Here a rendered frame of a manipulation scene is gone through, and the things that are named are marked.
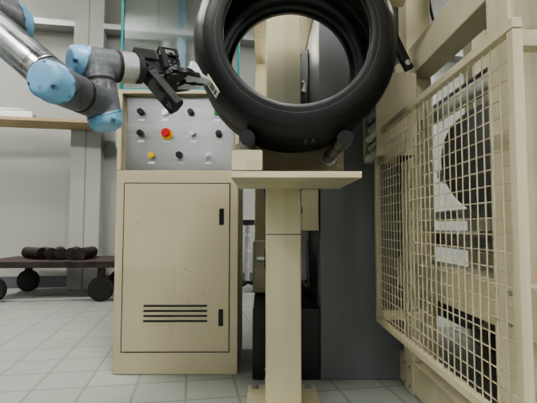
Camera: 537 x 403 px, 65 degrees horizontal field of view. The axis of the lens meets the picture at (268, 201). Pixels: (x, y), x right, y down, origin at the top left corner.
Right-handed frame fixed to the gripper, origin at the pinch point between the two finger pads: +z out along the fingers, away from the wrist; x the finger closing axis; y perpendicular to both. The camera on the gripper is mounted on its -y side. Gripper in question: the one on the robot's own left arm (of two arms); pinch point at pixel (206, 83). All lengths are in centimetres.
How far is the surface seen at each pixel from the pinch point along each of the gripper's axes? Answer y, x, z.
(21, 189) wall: 135, 391, 38
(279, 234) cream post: -39, 32, 37
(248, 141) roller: -17.2, 1.0, 9.1
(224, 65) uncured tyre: 3.0, -4.7, 4.1
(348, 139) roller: -25.6, -15.5, 30.1
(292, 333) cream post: -74, 41, 36
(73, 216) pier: 88, 358, 74
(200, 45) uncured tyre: 11.8, -1.1, 1.3
